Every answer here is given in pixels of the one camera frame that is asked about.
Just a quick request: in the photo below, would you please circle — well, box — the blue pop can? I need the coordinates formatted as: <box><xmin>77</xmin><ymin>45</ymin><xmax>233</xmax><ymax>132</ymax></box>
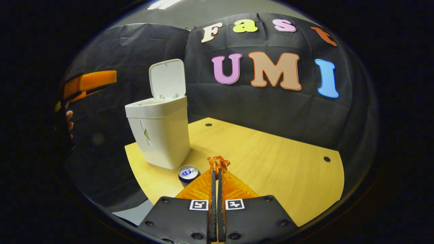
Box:
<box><xmin>178</xmin><ymin>165</ymin><xmax>201</xmax><ymax>188</ymax></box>

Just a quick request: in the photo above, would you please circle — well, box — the ceiling light panel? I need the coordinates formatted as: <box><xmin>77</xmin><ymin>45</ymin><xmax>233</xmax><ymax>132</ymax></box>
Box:
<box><xmin>146</xmin><ymin>0</ymin><xmax>183</xmax><ymax>10</ymax></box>

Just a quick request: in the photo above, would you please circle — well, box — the white desktop garbage bin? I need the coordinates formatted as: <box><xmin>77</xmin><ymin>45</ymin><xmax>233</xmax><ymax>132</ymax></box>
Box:
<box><xmin>124</xmin><ymin>59</ymin><xmax>191</xmax><ymax>170</ymax></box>

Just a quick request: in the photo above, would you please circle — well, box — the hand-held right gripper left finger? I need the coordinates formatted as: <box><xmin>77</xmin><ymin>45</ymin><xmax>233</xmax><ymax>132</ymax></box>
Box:
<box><xmin>137</xmin><ymin>168</ymin><xmax>218</xmax><ymax>244</ymax></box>

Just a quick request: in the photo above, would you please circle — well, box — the orange paper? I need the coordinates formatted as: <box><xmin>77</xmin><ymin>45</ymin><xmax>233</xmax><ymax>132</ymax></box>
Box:
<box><xmin>207</xmin><ymin>156</ymin><xmax>231</xmax><ymax>175</ymax></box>

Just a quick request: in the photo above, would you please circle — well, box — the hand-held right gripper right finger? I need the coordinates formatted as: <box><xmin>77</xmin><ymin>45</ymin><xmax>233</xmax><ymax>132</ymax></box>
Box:
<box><xmin>218</xmin><ymin>168</ymin><xmax>300</xmax><ymax>244</ymax></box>

